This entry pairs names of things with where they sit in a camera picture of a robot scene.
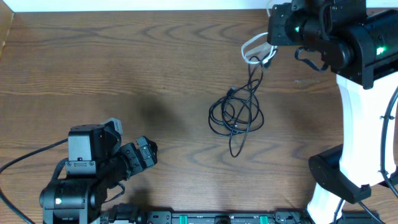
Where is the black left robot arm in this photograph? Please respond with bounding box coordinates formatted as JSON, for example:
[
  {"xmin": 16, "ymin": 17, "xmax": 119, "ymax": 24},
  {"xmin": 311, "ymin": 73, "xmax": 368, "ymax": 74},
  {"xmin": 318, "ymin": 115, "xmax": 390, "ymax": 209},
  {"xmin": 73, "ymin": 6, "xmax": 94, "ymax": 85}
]
[{"xmin": 39, "ymin": 121, "xmax": 158, "ymax": 223}]

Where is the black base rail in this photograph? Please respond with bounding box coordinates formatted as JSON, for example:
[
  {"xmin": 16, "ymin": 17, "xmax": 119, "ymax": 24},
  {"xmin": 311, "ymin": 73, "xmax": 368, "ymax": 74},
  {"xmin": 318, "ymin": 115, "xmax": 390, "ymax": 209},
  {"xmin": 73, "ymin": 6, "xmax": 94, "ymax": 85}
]
[{"xmin": 99, "ymin": 203, "xmax": 381, "ymax": 224}]

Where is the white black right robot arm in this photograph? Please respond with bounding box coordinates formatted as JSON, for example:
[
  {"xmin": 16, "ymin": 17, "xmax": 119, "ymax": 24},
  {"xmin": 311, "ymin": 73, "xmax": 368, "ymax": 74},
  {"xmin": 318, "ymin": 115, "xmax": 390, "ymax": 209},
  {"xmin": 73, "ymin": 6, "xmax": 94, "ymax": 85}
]
[{"xmin": 267, "ymin": 0, "xmax": 397, "ymax": 223}]

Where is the black usb cable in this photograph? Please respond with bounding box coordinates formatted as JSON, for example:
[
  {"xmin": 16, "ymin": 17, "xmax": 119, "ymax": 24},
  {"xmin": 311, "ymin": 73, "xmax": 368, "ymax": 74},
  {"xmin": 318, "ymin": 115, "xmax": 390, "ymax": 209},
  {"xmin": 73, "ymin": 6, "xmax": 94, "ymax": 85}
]
[{"xmin": 208, "ymin": 52, "xmax": 274, "ymax": 158}]

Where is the white usb cable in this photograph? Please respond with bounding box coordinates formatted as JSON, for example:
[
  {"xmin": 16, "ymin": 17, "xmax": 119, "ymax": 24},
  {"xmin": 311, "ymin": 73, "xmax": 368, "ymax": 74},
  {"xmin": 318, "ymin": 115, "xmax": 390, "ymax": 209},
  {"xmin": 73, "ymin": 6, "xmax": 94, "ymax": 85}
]
[{"xmin": 241, "ymin": 0, "xmax": 279, "ymax": 65}]

